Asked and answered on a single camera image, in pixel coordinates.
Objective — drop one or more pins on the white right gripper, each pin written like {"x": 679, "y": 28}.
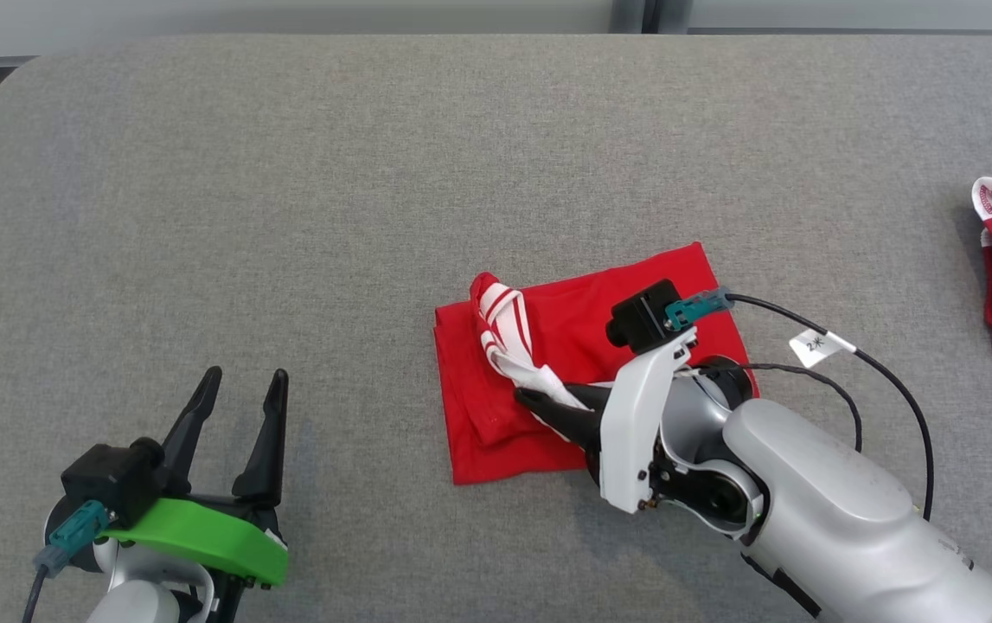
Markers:
{"x": 630, "y": 433}

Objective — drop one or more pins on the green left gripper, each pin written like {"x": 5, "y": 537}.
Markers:
{"x": 201, "y": 532}

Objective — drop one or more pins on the red number 23 jersey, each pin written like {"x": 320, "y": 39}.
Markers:
{"x": 478, "y": 415}

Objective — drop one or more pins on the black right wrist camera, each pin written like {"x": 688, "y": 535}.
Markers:
{"x": 643, "y": 316}

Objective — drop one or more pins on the grey partition post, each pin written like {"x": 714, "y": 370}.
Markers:
{"x": 634, "y": 13}

